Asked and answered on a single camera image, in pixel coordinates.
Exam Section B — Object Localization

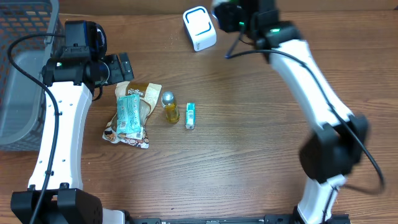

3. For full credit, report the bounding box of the brown white snack bag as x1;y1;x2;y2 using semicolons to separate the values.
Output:
102;82;162;149

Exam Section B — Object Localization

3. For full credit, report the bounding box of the teal wipes packet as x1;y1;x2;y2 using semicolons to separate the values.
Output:
116;94;141;134

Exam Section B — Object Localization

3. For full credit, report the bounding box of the yellow oil bottle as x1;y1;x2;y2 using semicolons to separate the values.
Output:
161;91;180;124

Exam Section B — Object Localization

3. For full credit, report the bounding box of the small teal white box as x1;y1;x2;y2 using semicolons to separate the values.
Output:
185;102;196;129

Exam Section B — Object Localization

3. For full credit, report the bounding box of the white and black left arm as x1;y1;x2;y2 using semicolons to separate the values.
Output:
11;21;134;223

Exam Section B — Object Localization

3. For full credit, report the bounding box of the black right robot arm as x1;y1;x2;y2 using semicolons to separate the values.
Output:
211;1;368;223

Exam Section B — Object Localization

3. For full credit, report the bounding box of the white barcode scanner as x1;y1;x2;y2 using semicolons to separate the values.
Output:
182;6;217;52

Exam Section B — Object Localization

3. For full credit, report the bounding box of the dark grey plastic basket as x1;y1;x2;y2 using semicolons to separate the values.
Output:
1;0;65;151

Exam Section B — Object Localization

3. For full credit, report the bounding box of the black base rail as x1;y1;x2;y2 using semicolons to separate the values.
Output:
124;213;352;224

